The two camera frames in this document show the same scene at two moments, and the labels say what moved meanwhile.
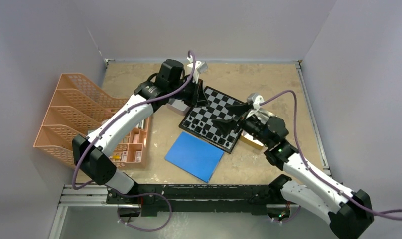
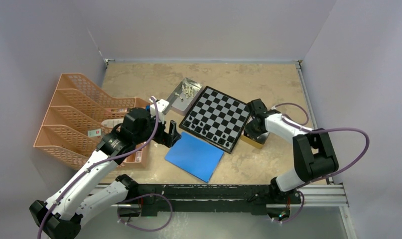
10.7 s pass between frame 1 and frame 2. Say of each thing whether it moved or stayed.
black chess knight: stayed
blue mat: stayed
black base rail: stayed
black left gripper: moved
